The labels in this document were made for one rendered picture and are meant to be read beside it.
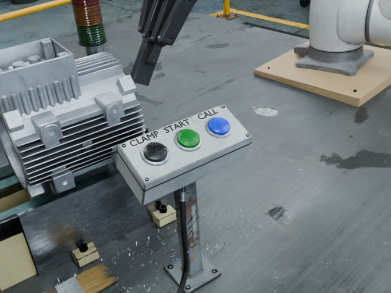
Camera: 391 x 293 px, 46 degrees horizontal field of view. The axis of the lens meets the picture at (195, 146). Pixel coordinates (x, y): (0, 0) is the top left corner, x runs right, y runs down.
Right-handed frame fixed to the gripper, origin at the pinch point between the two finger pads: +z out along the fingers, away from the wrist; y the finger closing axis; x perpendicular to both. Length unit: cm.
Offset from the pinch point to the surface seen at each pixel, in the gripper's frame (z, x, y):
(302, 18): -49, 307, -240
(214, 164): 7.6, 1.8, 21.1
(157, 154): 7.8, -6.9, 19.8
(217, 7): -31, 276, -327
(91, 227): 29.5, -0.6, 2.1
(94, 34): 1.7, 6.7, -33.1
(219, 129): 3.2, 1.4, 19.9
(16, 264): 37.0, -11.4, 1.3
